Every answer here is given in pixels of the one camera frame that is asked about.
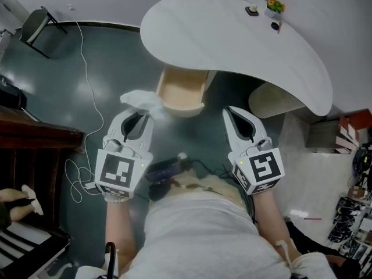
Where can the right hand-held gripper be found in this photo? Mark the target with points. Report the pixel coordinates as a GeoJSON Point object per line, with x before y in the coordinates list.
{"type": "Point", "coordinates": [263, 168]}

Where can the black pouch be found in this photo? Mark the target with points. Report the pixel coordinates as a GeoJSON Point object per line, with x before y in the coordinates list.
{"type": "Point", "coordinates": [158, 192]}

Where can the black box device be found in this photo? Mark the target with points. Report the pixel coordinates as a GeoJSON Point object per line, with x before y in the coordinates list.
{"type": "Point", "coordinates": [162, 171]}

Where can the cream wooden drawer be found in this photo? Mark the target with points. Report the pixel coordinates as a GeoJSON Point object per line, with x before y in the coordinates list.
{"type": "Point", "coordinates": [180, 97]}

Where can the person's white shirt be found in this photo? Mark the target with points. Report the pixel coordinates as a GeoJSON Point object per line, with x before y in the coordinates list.
{"type": "Point", "coordinates": [197, 234]}

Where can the person's right forearm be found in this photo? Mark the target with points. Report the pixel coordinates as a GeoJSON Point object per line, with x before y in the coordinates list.
{"type": "Point", "coordinates": [268, 216]}

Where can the black and white bench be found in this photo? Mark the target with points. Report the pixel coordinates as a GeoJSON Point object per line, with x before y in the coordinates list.
{"type": "Point", "coordinates": [26, 243]}

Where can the stack of red brown boxes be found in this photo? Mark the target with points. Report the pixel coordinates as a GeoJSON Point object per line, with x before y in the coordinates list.
{"type": "Point", "coordinates": [354, 126]}

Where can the person's white shoe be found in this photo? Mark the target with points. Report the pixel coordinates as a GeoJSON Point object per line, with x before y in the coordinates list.
{"type": "Point", "coordinates": [182, 156]}
{"type": "Point", "coordinates": [29, 191]}
{"type": "Point", "coordinates": [36, 206]}

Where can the grey chair black legs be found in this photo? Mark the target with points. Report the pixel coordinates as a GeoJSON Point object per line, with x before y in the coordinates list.
{"type": "Point", "coordinates": [33, 25]}

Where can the white curved desk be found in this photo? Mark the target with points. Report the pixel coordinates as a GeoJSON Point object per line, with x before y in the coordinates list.
{"type": "Point", "coordinates": [218, 33]}

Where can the red stick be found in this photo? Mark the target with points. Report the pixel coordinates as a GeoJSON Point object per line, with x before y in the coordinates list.
{"type": "Point", "coordinates": [312, 218]}

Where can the person's beige trousers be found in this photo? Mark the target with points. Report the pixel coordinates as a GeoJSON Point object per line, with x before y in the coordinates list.
{"type": "Point", "coordinates": [209, 179]}

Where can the grey wooden platform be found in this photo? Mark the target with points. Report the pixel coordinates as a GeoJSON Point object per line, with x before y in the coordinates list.
{"type": "Point", "coordinates": [322, 135]}

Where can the dark wooden furniture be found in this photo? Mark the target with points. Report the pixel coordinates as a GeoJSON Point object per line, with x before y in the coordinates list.
{"type": "Point", "coordinates": [35, 138]}

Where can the person's white left shoe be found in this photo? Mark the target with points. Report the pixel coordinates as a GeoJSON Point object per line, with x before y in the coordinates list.
{"type": "Point", "coordinates": [182, 156]}

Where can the red pen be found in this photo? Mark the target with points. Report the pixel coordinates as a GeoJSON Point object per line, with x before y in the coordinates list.
{"type": "Point", "coordinates": [279, 28]}

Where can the black case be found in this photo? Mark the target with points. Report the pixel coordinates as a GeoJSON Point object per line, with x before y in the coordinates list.
{"type": "Point", "coordinates": [11, 97]}

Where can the white power strip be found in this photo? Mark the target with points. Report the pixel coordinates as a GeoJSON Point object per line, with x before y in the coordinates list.
{"type": "Point", "coordinates": [90, 187]}

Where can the small black round object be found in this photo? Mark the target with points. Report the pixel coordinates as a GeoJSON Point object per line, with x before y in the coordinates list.
{"type": "Point", "coordinates": [274, 26]}

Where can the person's left forearm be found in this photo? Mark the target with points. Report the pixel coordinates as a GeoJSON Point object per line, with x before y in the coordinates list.
{"type": "Point", "coordinates": [117, 228]}

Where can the small potted plant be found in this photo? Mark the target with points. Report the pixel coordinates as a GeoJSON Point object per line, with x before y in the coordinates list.
{"type": "Point", "coordinates": [274, 6]}

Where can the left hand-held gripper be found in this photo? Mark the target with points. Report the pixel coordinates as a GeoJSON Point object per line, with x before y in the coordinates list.
{"type": "Point", "coordinates": [117, 170]}

